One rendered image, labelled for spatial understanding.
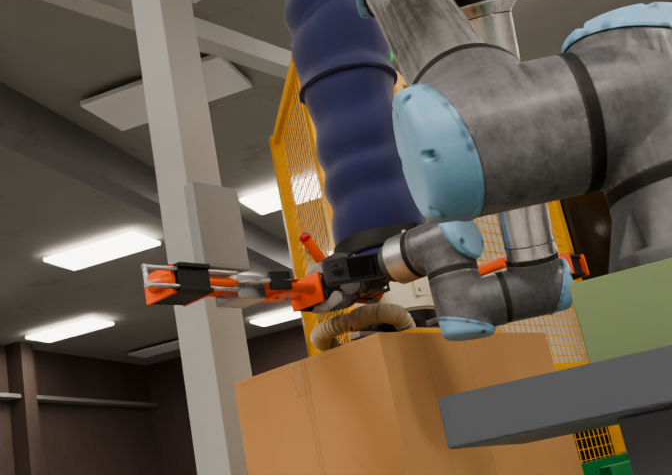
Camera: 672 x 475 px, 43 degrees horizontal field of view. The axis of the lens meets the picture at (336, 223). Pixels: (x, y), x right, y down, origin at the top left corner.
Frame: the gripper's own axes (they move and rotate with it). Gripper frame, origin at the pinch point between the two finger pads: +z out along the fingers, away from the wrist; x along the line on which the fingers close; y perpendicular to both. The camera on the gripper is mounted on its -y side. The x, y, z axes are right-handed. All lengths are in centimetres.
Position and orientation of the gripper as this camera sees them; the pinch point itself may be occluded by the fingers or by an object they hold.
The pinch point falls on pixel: (311, 292)
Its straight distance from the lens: 170.5
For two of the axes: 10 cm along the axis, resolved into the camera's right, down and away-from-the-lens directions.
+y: 6.6, 1.0, 7.4
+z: -7.3, 3.4, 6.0
